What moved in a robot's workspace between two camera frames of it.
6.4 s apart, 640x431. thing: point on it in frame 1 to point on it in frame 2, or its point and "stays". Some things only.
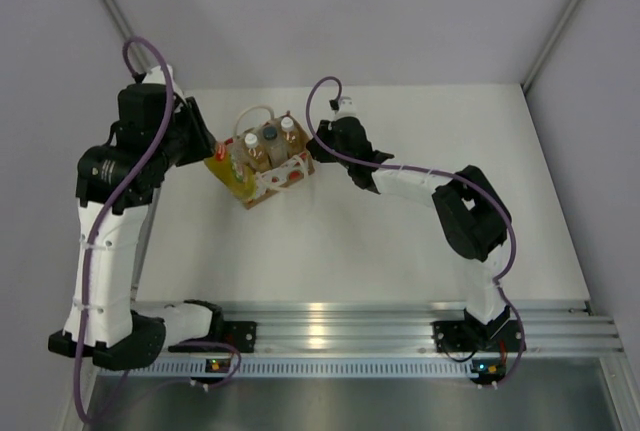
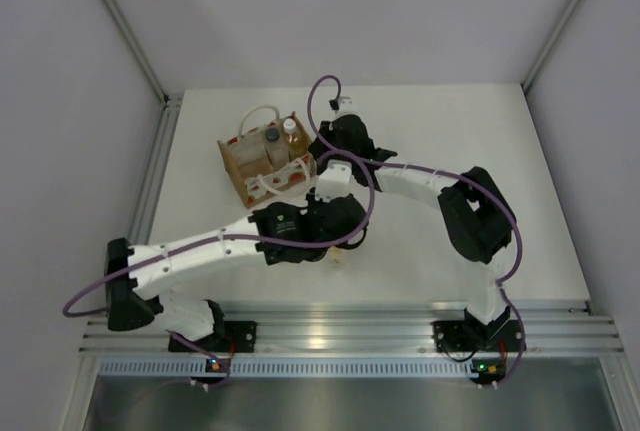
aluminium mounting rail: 549,327 stays
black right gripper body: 323,155 stays
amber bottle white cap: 293,138 stays
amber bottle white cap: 256,155 to 336,256
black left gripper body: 189,141 to 311,201
